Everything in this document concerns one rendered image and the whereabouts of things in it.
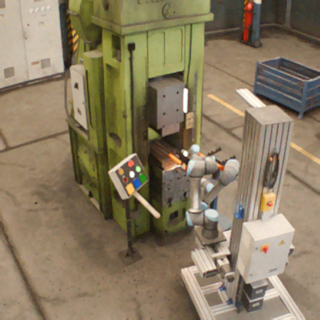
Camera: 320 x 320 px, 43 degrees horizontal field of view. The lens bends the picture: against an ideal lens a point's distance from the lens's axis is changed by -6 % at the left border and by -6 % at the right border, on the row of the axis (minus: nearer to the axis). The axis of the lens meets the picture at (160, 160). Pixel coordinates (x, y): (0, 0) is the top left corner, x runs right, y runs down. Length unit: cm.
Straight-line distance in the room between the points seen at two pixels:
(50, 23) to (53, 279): 577
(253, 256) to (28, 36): 682
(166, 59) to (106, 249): 212
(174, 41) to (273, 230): 192
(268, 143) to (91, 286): 238
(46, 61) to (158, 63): 536
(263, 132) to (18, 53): 674
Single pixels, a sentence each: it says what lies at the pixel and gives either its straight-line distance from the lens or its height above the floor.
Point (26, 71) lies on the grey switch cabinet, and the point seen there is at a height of 30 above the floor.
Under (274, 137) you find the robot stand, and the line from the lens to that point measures 284.
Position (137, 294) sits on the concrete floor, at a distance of 424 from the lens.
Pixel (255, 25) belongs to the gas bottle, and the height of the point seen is 59.
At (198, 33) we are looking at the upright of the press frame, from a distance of 411.
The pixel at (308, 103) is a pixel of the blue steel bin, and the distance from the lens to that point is 772.
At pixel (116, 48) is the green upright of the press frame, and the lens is 391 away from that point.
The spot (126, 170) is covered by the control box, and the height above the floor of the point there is 114.
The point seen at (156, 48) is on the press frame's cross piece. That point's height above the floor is 210.
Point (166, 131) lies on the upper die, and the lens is 407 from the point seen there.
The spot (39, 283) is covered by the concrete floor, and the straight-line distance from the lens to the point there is 447.
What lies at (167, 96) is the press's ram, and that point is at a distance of 392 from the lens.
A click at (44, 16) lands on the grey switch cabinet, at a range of 883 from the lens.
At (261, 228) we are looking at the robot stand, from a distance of 314.
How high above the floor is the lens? 327
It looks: 33 degrees down
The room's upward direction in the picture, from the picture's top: straight up
